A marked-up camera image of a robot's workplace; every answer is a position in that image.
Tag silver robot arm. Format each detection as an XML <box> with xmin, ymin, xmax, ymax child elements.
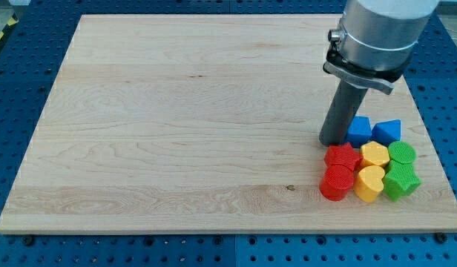
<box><xmin>323</xmin><ymin>0</ymin><xmax>439</xmax><ymax>95</ymax></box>

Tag red star block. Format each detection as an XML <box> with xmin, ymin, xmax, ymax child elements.
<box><xmin>323</xmin><ymin>142</ymin><xmax>364</xmax><ymax>171</ymax></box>

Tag green star block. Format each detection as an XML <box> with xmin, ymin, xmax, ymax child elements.
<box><xmin>383</xmin><ymin>160</ymin><xmax>422</xmax><ymax>202</ymax></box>

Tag light wooden board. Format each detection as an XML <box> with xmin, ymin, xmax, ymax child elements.
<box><xmin>0</xmin><ymin>15</ymin><xmax>457</xmax><ymax>235</ymax></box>

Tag red cylinder block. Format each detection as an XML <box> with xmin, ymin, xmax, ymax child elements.
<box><xmin>319</xmin><ymin>165</ymin><xmax>355</xmax><ymax>201</ymax></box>

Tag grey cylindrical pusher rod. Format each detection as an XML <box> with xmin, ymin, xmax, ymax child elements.
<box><xmin>319</xmin><ymin>80</ymin><xmax>368</xmax><ymax>146</ymax></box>

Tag blue cube block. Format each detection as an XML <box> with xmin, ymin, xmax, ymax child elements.
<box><xmin>344</xmin><ymin>116</ymin><xmax>372</xmax><ymax>148</ymax></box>

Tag yellow hexagon block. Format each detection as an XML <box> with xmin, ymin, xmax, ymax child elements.
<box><xmin>360</xmin><ymin>141</ymin><xmax>390</xmax><ymax>168</ymax></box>

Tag yellow heart block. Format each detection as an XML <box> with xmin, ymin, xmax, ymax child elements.
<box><xmin>353</xmin><ymin>165</ymin><xmax>385</xmax><ymax>203</ymax></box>

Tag blue triangular prism block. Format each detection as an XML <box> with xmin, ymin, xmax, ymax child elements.
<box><xmin>372</xmin><ymin>119</ymin><xmax>401</xmax><ymax>146</ymax></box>

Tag green cylinder block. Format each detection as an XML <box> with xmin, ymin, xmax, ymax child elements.
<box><xmin>387</xmin><ymin>141</ymin><xmax>416</xmax><ymax>164</ymax></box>

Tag black yellow hazard tape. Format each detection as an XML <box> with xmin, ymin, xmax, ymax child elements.
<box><xmin>0</xmin><ymin>13</ymin><xmax>19</xmax><ymax>49</ymax></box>

